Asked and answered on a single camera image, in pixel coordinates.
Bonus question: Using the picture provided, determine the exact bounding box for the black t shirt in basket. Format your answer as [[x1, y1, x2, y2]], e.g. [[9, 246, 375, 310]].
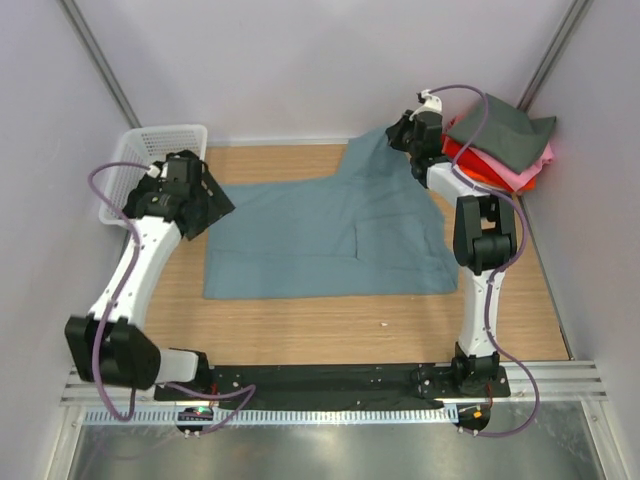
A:
[[122, 150, 199, 219]]

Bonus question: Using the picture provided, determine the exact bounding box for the grey folded t shirt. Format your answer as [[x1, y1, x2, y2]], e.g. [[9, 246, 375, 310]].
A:
[[448, 94, 557, 174]]

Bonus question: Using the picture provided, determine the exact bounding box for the light blue t shirt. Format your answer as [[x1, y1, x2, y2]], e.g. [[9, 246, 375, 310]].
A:
[[203, 128, 458, 300]]

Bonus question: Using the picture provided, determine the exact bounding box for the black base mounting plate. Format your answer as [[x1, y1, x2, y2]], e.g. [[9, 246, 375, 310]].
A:
[[186, 363, 511, 412]]

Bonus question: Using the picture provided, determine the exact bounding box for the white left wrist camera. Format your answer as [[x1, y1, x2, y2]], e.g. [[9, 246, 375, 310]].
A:
[[146, 161, 167, 180]]

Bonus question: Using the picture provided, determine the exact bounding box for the red folded t shirt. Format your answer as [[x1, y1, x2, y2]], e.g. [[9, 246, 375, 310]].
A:
[[441, 115, 511, 186]]

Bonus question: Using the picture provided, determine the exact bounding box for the grey metal corner post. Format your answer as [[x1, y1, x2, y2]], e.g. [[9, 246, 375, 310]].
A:
[[57, 0, 142, 129], [517, 0, 594, 112]]

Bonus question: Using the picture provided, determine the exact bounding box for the white slotted cable duct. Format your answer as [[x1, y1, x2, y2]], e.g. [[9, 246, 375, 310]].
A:
[[83, 405, 458, 427]]

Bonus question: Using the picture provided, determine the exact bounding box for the aluminium frame rail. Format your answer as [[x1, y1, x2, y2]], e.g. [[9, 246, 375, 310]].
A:
[[59, 360, 607, 407]]

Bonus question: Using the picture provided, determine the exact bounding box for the grey metal corner post left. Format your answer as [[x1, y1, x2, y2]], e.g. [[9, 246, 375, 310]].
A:
[[57, 0, 142, 129]]

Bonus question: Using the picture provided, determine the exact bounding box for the orange folded t shirt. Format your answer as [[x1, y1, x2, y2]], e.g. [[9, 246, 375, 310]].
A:
[[460, 166, 536, 193]]

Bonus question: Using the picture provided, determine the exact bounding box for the grey metal corner post right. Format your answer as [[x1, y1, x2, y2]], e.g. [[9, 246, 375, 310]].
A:
[[517, 0, 594, 112]]

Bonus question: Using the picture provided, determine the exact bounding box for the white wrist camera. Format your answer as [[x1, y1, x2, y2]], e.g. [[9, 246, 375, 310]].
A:
[[410, 90, 443, 120], [146, 161, 167, 180]]

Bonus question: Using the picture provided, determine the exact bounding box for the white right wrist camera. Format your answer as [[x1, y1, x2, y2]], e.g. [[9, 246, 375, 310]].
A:
[[410, 90, 443, 120]]

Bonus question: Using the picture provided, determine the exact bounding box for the pink folded t shirt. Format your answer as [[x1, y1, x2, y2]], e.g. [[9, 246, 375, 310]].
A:
[[469, 139, 556, 196]]

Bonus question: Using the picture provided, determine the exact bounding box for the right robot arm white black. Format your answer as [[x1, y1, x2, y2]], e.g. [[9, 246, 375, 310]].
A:
[[386, 110, 518, 398]]

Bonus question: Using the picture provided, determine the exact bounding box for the white plastic laundry basket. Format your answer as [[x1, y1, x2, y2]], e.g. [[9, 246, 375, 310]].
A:
[[104, 124, 208, 210]]

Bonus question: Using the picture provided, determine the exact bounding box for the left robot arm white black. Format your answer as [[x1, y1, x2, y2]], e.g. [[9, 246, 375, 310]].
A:
[[64, 150, 234, 400]]

